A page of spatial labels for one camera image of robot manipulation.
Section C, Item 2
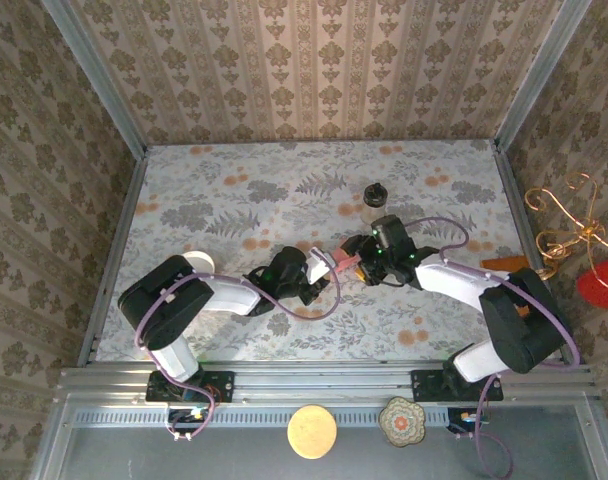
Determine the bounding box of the grey slotted cable duct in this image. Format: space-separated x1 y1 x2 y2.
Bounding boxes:
63 407 593 429

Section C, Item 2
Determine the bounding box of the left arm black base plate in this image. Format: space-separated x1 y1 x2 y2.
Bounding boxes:
146 370 236 404

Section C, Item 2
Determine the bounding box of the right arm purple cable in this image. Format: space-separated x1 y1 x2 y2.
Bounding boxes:
403 216 581 479

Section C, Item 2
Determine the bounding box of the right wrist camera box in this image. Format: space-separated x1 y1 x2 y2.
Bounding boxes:
370 214 416 252

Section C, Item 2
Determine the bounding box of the small circuit board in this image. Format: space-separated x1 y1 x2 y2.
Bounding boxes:
166 407 209 435
446 407 490 435

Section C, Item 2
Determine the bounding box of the floral patterned dish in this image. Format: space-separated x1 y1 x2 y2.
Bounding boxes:
378 397 426 448

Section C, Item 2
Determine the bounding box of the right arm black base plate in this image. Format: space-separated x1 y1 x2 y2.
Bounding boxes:
411 368 504 403

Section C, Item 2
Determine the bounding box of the small black round knob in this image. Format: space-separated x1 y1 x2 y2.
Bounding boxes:
361 183 388 226

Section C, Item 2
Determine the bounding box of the aluminium frame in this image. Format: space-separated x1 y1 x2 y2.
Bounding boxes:
31 0 608 480

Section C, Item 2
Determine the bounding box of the round cork coaster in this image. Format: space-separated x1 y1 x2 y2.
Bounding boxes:
286 404 338 460

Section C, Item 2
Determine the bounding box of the gold wire ornament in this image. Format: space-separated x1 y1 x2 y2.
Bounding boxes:
513 172 608 301

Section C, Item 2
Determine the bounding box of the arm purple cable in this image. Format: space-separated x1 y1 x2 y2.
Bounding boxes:
133 247 341 444
403 216 581 479

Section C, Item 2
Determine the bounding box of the brown rectangular mat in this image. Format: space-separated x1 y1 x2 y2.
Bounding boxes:
480 254 534 319

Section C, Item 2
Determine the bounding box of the floral tablecloth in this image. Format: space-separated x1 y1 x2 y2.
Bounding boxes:
94 139 558 362

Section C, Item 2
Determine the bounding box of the red ornament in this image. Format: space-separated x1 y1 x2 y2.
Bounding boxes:
577 258 608 310

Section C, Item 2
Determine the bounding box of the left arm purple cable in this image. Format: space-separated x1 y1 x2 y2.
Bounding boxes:
133 247 341 444

